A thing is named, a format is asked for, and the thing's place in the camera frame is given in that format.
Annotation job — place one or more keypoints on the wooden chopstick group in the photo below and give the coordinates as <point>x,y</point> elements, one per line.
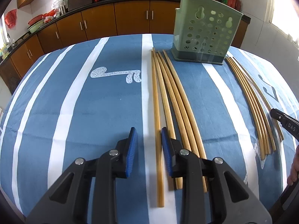
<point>272,142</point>
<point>166,106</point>
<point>175,111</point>
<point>268,150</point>
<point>253,106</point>
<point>187,106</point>
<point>256,105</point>

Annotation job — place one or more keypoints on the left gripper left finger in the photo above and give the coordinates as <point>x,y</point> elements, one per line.
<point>66,201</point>

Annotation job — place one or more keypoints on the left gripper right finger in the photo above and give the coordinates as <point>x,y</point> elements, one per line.
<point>231,201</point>

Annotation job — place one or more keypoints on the black kitchen countertop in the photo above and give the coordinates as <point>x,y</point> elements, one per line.
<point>116,1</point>

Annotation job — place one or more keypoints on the green basin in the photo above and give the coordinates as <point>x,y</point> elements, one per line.
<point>36,26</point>

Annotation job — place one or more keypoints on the red basin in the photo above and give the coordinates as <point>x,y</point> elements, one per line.
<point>35,19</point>

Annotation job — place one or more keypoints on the red plastic bag hanging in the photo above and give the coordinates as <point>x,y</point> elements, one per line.
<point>11,18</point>

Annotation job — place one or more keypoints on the wooden chopstick middle group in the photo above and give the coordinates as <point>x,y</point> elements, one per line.
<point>268,150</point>
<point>253,106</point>
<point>256,105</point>
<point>272,142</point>

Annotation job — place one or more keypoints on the person's right hand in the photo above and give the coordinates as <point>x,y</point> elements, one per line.
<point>293,176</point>

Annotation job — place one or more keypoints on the wooden chopstick left group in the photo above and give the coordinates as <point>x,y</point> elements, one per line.
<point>187,106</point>
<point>175,111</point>
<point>166,106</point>

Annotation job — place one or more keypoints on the blue striped tablecloth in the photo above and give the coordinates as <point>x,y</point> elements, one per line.
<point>81,100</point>

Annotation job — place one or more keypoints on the brown lower kitchen cabinets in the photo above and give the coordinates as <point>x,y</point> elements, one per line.
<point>93,25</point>

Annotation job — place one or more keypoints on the green perforated utensil holder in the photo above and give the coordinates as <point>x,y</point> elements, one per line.
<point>204,31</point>

